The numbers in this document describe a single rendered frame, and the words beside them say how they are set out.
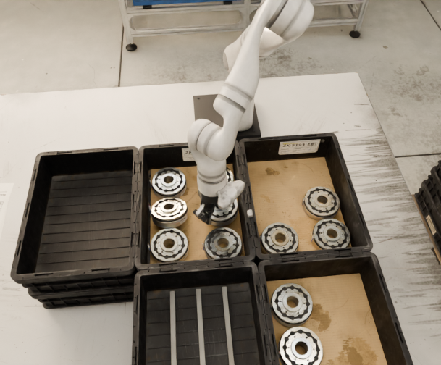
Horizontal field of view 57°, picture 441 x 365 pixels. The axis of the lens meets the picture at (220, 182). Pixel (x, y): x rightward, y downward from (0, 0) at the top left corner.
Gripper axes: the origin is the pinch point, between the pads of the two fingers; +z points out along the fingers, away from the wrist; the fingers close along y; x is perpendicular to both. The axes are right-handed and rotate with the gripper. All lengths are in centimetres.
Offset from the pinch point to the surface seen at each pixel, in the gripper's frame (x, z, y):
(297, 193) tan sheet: 14.1, 4.4, -23.7
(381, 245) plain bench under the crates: 42, 18, -32
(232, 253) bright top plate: 11.1, 1.6, 5.8
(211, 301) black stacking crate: 14.2, 4.8, 18.8
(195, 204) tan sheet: -7.9, 4.4, -1.2
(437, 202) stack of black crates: 54, 58, -94
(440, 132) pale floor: 39, 87, -171
